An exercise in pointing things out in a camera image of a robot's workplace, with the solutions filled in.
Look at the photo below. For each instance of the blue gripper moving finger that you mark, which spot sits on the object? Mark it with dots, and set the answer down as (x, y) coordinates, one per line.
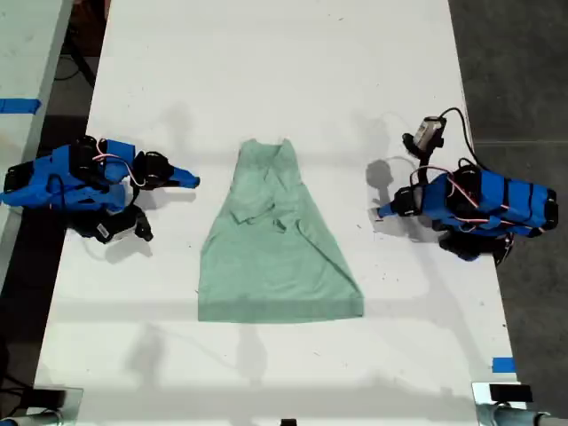
(188, 182)
(390, 215)

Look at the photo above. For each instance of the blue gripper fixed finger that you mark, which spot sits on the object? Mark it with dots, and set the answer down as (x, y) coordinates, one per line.
(184, 173)
(390, 206)

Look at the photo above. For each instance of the pale green T-shirt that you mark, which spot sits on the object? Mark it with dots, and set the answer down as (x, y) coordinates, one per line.
(275, 275)

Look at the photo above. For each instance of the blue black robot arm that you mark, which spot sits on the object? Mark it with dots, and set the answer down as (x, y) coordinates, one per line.
(42, 179)
(497, 202)

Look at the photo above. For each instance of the long blue tape strip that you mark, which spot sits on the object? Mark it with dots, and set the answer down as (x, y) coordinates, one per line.
(18, 105)

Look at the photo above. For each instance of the white side table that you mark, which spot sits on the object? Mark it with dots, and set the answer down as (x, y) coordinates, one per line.
(26, 53)

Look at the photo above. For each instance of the short blue tape strip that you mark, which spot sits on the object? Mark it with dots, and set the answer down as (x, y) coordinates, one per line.
(503, 365)

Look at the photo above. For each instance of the metal clamp plate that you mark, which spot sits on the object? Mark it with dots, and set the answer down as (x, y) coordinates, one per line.
(481, 399)
(73, 408)

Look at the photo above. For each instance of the small black box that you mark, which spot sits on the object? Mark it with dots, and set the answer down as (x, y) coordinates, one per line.
(49, 397)
(510, 393)

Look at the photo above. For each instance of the small black table clip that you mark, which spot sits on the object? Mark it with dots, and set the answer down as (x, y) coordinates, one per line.
(288, 422)

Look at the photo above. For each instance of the black camera stalk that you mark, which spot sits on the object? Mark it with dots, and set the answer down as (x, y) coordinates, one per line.
(424, 166)

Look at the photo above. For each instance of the black camera box with label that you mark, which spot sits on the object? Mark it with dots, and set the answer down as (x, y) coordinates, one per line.
(116, 226)

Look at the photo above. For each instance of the black grey camera box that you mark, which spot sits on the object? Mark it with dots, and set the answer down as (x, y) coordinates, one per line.
(427, 132)

